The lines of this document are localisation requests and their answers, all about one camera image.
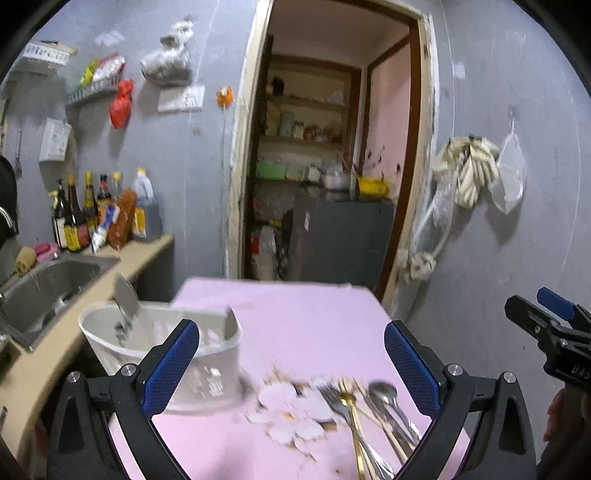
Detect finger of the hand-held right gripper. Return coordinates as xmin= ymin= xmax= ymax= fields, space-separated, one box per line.
xmin=537 ymin=287 xmax=591 ymax=329
xmin=504 ymin=295 xmax=573 ymax=346

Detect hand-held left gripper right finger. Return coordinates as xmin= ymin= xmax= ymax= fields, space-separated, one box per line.
xmin=384 ymin=319 xmax=539 ymax=480

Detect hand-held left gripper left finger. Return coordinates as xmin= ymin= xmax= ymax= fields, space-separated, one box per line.
xmin=46 ymin=318 xmax=201 ymax=480

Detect silver spoon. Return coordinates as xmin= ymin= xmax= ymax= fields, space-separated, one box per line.
xmin=368 ymin=381 xmax=422 ymax=450

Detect white plastic utensil basket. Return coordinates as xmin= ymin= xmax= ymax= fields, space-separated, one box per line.
xmin=78 ymin=300 xmax=244 ymax=415

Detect gold spoon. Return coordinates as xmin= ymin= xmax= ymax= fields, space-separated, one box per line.
xmin=338 ymin=391 xmax=370 ymax=480

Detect silver fork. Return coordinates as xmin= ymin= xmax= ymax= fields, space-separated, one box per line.
xmin=325 ymin=387 xmax=395 ymax=478
xmin=318 ymin=385 xmax=384 ymax=480

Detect person's right forearm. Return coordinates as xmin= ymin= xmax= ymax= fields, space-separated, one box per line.
xmin=538 ymin=383 xmax=591 ymax=480

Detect person's right hand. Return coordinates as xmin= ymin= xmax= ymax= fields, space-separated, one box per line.
xmin=544 ymin=388 xmax=574 ymax=441

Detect beige kitchen counter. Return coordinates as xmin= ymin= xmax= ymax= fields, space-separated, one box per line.
xmin=0 ymin=233 xmax=175 ymax=467

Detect pink floral tablecloth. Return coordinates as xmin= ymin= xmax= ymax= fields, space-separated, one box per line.
xmin=108 ymin=277 xmax=472 ymax=480

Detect clear plastic bag on hook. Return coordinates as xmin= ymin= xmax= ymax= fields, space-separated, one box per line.
xmin=489 ymin=131 xmax=528 ymax=216

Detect steel sink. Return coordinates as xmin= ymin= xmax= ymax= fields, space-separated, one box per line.
xmin=0 ymin=256 xmax=122 ymax=352

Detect white plastic jug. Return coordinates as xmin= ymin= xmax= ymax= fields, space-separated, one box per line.
xmin=256 ymin=226 xmax=278 ymax=280

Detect grey fridge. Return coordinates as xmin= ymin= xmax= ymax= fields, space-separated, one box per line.
xmin=288 ymin=187 xmax=397 ymax=292

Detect cream work gloves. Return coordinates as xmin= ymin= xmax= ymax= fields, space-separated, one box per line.
xmin=431 ymin=135 xmax=500 ymax=208

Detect orange red seasoning packet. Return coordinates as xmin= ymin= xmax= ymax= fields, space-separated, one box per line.
xmin=108 ymin=189 xmax=138 ymax=250

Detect large dark liquid jug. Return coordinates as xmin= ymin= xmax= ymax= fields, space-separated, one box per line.
xmin=131 ymin=168 xmax=164 ymax=241

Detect dark sauce bottle yellow label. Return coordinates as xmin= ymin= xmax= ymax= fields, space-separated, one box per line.
xmin=64 ymin=175 xmax=91 ymax=253

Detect slim sauce bottle yellow cap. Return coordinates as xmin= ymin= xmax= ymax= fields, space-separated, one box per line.
xmin=83 ymin=172 xmax=100 ymax=238

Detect yellow loofah sponge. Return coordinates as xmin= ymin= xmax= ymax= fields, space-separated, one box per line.
xmin=15 ymin=247 xmax=38 ymax=276

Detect sauce bottle red cap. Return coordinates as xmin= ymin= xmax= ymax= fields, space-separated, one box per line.
xmin=97 ymin=174 xmax=114 ymax=217

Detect yellow bowl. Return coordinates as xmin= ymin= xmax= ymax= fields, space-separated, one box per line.
xmin=358 ymin=176 xmax=389 ymax=197

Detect metal pot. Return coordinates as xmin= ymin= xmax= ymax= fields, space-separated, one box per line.
xmin=322 ymin=170 xmax=352 ymax=191

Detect green box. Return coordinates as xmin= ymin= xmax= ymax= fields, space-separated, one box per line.
xmin=255 ymin=161 xmax=284 ymax=181

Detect black pan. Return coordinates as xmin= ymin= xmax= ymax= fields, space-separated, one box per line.
xmin=0 ymin=156 xmax=19 ymax=241

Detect red plastic bag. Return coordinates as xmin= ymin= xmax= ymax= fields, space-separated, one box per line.
xmin=109 ymin=79 xmax=136 ymax=129

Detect wooden pantry shelves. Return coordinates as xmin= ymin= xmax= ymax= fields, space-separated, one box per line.
xmin=249 ymin=53 xmax=363 ymax=186

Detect yellow green packet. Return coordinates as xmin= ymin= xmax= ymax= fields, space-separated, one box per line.
xmin=78 ymin=58 xmax=100 ymax=86

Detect red white packet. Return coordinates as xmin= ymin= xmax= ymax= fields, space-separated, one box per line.
xmin=92 ymin=53 xmax=126 ymax=84

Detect clear bag of dark goods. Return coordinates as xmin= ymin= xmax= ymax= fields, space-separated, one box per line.
xmin=140 ymin=16 xmax=194 ymax=86

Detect white hose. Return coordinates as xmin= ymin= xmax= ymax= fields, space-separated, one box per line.
xmin=398 ymin=185 xmax=451 ymax=282

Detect thin white cable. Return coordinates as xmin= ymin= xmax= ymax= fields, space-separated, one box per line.
xmin=220 ymin=105 xmax=230 ymax=278

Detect wooden door frame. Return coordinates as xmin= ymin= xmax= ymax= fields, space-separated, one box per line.
xmin=224 ymin=0 xmax=437 ymax=309

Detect white box on wall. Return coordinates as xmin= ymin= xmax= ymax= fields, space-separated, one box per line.
xmin=39 ymin=117 xmax=73 ymax=162

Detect white wall switch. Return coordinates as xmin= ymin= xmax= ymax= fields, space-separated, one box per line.
xmin=158 ymin=88 xmax=183 ymax=113

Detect white wall outlet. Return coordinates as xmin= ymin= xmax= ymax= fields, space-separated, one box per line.
xmin=180 ymin=85 xmax=205 ymax=112

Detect grey wall shelf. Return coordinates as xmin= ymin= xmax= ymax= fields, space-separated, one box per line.
xmin=66 ymin=76 xmax=119 ymax=108

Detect white wall basket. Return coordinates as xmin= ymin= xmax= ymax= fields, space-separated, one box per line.
xmin=22 ymin=41 xmax=78 ymax=65

